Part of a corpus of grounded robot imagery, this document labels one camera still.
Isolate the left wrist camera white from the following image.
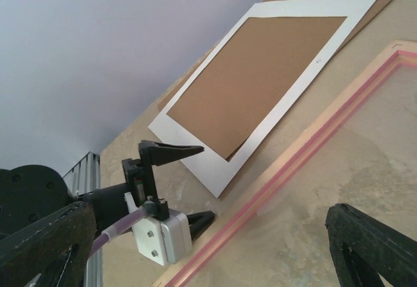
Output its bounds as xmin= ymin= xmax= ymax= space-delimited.
xmin=132 ymin=209 xmax=192 ymax=266

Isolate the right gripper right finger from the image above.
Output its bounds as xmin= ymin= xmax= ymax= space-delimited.
xmin=325 ymin=204 xmax=416 ymax=286

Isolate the pink picture frame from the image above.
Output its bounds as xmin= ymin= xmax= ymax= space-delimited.
xmin=156 ymin=40 xmax=416 ymax=286

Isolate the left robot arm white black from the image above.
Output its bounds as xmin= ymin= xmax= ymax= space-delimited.
xmin=1 ymin=140 xmax=204 ymax=238

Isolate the white mat board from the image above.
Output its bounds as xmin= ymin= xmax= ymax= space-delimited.
xmin=149 ymin=0 xmax=378 ymax=196

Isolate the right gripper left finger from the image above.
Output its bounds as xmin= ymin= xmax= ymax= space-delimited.
xmin=1 ymin=202 xmax=96 ymax=286

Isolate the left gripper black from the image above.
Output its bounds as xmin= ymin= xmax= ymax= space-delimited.
xmin=121 ymin=140 xmax=215 ymax=240

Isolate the aluminium rail base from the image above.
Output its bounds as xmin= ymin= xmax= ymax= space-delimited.
xmin=61 ymin=151 xmax=104 ymax=287

